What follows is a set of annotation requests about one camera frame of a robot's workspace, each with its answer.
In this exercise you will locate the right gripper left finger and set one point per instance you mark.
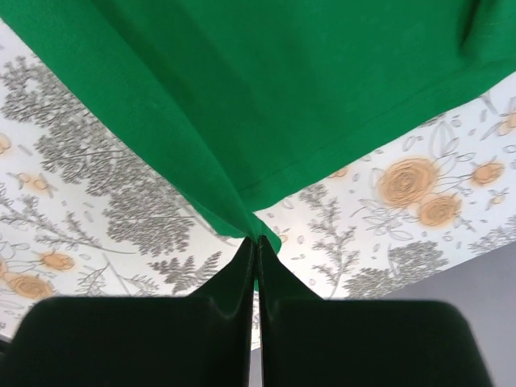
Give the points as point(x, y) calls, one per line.
point(199, 340)

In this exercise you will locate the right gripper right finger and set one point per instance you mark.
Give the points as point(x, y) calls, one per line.
point(310, 341)

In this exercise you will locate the floral tablecloth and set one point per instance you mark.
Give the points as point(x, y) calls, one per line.
point(82, 215)

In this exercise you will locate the green t shirt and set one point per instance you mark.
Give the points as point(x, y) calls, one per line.
point(234, 105)

